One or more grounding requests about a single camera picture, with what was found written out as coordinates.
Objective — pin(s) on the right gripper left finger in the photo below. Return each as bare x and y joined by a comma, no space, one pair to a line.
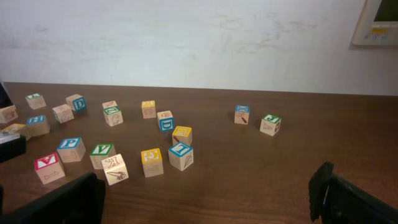
79,201

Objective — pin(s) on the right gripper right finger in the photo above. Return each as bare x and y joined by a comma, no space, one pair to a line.
335,200

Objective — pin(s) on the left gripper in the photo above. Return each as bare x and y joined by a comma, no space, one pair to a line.
12,149

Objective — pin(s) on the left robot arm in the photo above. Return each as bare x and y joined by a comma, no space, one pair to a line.
5,100

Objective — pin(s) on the blue H block centre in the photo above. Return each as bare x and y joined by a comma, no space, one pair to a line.
38,125

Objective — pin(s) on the yellow block upper left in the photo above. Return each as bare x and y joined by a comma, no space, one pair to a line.
8,114

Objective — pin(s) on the red V block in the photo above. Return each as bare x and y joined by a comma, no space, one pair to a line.
49,168

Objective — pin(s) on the white wooden picture block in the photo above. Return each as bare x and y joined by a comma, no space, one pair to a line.
115,169

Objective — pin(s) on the blue P block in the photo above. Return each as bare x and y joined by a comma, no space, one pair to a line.
71,150

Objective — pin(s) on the green V block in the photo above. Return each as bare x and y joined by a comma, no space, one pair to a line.
100,152

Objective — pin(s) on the green L block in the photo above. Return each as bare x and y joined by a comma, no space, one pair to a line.
36,101

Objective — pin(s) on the wooden block green side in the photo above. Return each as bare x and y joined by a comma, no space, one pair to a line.
63,113

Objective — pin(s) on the yellow E block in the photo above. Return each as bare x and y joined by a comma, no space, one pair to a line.
152,162

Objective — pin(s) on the wooden block blue D side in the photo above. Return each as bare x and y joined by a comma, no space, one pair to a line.
76,102

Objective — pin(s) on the green Z block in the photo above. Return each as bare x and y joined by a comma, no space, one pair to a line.
113,116

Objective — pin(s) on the green J block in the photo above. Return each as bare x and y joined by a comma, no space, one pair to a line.
270,124

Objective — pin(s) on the plain wooden block centre top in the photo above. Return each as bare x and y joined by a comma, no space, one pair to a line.
109,104

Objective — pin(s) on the blue I block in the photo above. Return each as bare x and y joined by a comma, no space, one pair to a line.
181,156

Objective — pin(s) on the yellow block top centre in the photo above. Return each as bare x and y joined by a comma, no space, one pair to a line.
148,109

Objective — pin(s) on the wooden block blue D front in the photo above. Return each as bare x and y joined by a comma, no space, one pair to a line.
165,121

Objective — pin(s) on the yellow block right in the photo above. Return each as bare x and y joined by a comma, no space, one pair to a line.
182,134

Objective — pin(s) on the blue X block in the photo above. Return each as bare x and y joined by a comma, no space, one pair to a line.
241,115

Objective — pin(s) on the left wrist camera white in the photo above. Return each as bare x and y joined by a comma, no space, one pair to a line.
6,137

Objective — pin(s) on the beige wall control panel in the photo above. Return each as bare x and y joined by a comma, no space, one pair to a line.
377,24

